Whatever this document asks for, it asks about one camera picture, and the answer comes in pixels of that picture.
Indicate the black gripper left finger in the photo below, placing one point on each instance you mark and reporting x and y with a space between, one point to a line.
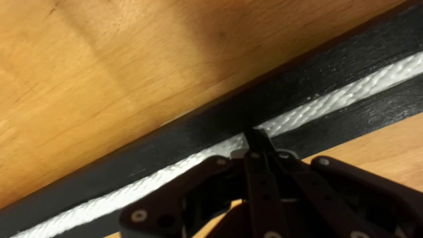
255 193

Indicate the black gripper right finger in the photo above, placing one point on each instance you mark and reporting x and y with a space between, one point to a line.
338 196

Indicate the long black grooved rail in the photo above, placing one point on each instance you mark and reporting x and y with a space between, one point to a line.
272 100

